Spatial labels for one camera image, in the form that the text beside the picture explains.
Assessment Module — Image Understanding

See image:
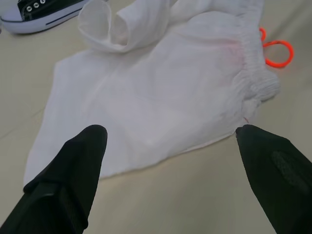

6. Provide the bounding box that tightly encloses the white mesh laundry bag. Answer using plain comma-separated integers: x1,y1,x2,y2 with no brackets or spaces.
23,0,281,188

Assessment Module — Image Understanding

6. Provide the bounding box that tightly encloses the black and white sneaker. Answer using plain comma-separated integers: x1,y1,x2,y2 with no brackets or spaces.
0,0,95,34

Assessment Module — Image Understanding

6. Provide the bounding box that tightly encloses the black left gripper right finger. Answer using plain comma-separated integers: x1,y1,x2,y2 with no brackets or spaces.
235,124,312,234

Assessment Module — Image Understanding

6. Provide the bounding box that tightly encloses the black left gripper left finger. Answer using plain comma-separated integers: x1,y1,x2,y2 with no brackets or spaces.
0,124,108,234

